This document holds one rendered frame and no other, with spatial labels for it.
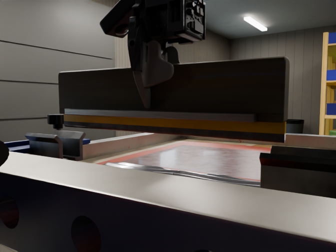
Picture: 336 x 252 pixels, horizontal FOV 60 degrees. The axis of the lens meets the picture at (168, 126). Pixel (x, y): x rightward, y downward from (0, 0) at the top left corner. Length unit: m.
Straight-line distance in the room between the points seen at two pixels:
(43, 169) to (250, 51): 8.63
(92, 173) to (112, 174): 0.01
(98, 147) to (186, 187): 0.58
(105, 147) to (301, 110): 7.71
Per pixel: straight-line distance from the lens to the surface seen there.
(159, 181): 0.17
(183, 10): 0.39
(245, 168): 0.61
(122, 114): 0.44
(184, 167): 0.59
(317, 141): 0.94
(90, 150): 0.71
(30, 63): 4.09
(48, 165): 0.22
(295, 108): 8.31
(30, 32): 4.17
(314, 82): 8.25
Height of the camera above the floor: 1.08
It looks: 5 degrees down
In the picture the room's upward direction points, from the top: straight up
